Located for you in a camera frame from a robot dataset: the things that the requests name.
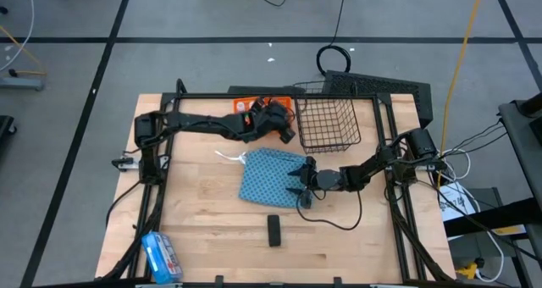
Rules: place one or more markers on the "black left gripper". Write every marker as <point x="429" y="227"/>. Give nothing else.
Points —
<point x="271" y="118"/>

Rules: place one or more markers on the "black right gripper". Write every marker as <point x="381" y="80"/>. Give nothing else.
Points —
<point x="326" y="180"/>

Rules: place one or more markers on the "blue patterned fabric pouch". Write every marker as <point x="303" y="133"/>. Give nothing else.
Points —
<point x="267" y="182"/>

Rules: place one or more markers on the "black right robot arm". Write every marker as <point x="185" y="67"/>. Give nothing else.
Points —
<point x="381" y="165"/>

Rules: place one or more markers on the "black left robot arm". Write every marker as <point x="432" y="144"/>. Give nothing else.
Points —
<point x="199" y="123"/>

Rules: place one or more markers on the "orange plastic basket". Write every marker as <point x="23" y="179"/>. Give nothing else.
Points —
<point x="235" y="110"/>
<point x="287" y="101"/>

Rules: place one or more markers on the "black flat bar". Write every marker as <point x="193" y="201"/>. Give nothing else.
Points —
<point x="258" y="90"/>

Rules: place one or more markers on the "black bandage roll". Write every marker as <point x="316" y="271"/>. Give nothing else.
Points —
<point x="274" y="230"/>

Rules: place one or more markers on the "black table clamp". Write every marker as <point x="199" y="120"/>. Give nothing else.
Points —
<point x="219" y="280"/>
<point x="337" y="281"/>

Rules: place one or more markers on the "blue first aid box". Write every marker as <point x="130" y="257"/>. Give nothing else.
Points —
<point x="162" y="258"/>

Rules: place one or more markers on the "white printed paper sheet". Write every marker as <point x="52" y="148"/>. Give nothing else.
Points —
<point x="455" y="201"/>

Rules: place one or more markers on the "black metal beam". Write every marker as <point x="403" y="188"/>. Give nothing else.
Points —
<point x="487" y="216"/>

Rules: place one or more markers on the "yellow power plug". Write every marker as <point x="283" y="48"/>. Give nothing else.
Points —
<point x="469" y="271"/>

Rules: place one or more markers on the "dark grey side desk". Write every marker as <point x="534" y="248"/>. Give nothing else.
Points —
<point x="521" y="144"/>

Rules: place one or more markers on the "grey metal floor base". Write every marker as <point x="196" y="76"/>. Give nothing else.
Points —
<point x="21" y="83"/>

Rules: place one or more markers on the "black caster wheel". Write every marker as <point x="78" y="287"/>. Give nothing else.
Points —
<point x="5" y="127"/>

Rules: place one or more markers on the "black metal table frame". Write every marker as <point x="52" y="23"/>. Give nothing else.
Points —
<point x="203" y="96"/>

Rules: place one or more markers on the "silver metal mounting bracket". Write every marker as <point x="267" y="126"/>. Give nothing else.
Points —
<point x="125" y="163"/>

